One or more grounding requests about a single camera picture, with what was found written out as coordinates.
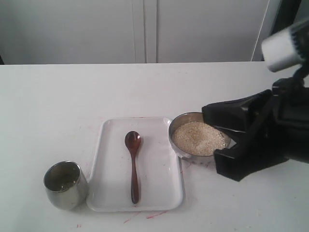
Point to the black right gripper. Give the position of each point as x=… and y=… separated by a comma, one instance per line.
x=279, y=128

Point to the brown wooden spoon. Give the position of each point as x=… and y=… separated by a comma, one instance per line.
x=133, y=142

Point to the white uncooked rice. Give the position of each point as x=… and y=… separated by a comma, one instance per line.
x=198, y=138

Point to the steel bowl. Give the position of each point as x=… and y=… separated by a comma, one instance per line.
x=186, y=118

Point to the stainless steel cup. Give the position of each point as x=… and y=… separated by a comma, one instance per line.
x=65, y=184

